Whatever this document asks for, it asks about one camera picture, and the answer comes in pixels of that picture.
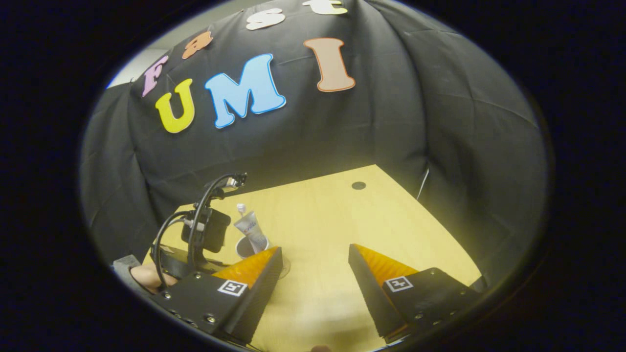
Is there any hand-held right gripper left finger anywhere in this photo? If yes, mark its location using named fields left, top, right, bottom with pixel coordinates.
left=149, top=246, right=284, bottom=345

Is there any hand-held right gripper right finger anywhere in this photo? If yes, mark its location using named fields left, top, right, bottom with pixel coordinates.
left=348, top=243, right=482, bottom=344

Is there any white cup with wooden handle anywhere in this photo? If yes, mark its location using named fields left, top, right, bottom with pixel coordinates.
left=235, top=236, right=270, bottom=260

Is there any white toothpaste tube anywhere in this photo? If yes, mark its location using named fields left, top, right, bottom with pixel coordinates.
left=233, top=210, right=269, bottom=254

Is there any light wooden desktop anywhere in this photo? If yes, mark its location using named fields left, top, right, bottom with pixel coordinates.
left=142, top=165, right=482, bottom=352

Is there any black backdrop cloth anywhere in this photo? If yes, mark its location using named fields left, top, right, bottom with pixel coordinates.
left=80, top=0, right=547, bottom=289

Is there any black cable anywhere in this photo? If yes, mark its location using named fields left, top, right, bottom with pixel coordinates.
left=186, top=172, right=248, bottom=269
left=151, top=211, right=196, bottom=289

